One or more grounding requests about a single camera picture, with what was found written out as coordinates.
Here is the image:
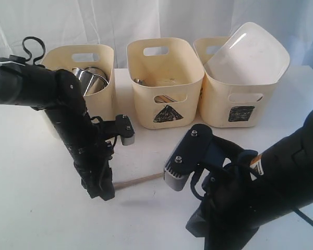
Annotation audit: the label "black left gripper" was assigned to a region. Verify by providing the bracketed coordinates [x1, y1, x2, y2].
[73, 139, 115, 201]

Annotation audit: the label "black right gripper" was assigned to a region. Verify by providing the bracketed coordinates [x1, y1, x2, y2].
[186, 149, 258, 249]

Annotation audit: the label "wooden chopstick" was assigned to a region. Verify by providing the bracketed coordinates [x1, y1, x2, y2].
[113, 172, 163, 191]

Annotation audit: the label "steel mug sideways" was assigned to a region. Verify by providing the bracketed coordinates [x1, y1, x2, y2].
[72, 68, 107, 96]

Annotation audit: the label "steel table knife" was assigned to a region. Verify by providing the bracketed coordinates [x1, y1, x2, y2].
[153, 95, 188, 104]

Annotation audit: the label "steel spoon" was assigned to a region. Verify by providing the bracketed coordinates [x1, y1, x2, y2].
[134, 78, 149, 86]

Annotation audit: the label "steel mug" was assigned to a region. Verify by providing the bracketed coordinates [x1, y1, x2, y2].
[86, 67, 109, 86]

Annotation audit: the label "white square plate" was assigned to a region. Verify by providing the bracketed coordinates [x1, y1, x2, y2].
[203, 22, 290, 85]

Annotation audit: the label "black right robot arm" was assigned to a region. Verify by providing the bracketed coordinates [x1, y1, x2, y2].
[186, 110, 313, 249]

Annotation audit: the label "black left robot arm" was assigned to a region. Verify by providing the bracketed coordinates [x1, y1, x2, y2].
[0, 58, 115, 201]

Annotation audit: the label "cream bin with circle mark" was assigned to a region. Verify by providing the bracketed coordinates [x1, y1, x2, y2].
[42, 44, 116, 121]

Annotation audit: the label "cream bin with square mark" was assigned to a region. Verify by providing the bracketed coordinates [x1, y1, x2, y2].
[193, 36, 280, 129]

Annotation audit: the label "cream bin with triangle mark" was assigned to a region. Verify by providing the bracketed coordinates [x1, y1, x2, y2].
[127, 37, 204, 130]

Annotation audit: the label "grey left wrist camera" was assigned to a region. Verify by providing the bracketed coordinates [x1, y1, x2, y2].
[93, 114, 136, 146]

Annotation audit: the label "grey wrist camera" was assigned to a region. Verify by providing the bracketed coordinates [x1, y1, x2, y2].
[93, 114, 136, 146]
[163, 123, 226, 191]

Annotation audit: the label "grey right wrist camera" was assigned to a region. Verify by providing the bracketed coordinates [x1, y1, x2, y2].
[163, 123, 226, 191]

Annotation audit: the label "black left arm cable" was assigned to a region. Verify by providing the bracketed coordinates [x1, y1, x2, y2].
[22, 36, 45, 66]

